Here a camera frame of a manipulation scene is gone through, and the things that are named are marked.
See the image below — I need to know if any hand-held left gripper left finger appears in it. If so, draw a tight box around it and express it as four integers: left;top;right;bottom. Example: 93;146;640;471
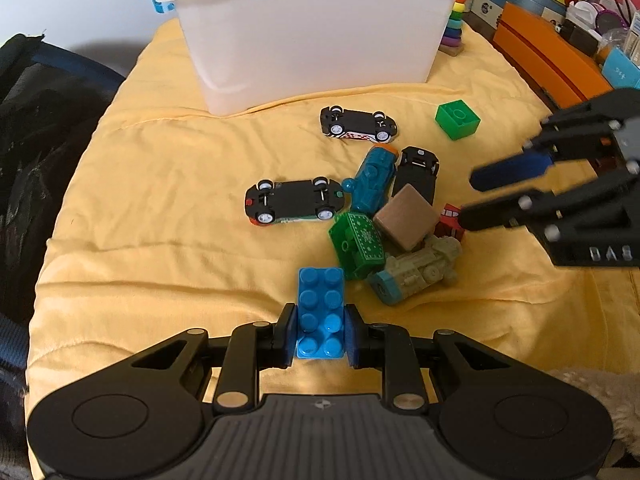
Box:
131;303;297;409

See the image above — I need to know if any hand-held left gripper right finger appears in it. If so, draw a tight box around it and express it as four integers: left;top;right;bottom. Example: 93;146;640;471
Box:
345;304;507;412

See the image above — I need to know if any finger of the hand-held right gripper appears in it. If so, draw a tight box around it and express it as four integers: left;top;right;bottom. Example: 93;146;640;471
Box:
470;88;632;192
457;165;632;241

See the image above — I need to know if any blue building block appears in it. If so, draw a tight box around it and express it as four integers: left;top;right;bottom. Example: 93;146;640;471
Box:
296;266;347;360

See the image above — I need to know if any red toy vehicle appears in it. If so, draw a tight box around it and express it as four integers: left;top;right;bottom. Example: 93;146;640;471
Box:
432;203;467;244

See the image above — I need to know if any green building block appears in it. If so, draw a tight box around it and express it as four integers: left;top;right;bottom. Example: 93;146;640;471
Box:
435;101;482;141

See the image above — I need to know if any black toy car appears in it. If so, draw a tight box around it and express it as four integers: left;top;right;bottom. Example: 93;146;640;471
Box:
391;146;441;204

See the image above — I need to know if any beige toy train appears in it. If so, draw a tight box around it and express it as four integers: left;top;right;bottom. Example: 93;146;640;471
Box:
367;234;464;307

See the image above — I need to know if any brown wooden block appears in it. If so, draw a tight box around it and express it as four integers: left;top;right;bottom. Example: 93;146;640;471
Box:
373;184;441;254

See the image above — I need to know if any green toy train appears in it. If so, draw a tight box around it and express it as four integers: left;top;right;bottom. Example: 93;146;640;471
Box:
328;211;387;281

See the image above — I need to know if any orange box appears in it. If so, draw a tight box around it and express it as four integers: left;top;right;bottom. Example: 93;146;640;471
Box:
492;2;615;111

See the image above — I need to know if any teal toy train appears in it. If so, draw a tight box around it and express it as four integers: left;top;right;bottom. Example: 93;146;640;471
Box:
342;143;400;214

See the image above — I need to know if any green and white toy car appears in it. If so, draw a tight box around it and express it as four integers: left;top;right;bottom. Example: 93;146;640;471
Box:
244;177;347;226

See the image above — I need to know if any light blue box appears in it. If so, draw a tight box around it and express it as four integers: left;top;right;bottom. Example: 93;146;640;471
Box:
601;46;640;87

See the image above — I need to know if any beige fuzzy cushion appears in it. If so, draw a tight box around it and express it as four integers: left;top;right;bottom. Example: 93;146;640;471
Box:
549;367;640;457

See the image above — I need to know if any yellow cloth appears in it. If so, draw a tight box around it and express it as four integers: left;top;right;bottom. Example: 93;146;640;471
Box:
27;16;640;480

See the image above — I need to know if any white and red toy car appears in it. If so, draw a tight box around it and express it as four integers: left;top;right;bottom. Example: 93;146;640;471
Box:
320;105;400;144

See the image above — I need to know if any white round case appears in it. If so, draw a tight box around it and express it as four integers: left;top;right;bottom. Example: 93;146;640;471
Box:
566;1;610;27

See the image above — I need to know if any white plastic storage bin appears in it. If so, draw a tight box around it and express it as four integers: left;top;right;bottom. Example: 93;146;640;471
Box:
150;0;475;116

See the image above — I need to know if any black mesh chair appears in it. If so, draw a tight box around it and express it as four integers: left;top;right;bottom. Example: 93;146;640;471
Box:
0;33;127;480

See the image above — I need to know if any rainbow ring stacking toy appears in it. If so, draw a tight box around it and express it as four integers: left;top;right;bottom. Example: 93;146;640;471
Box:
439;0;474;56

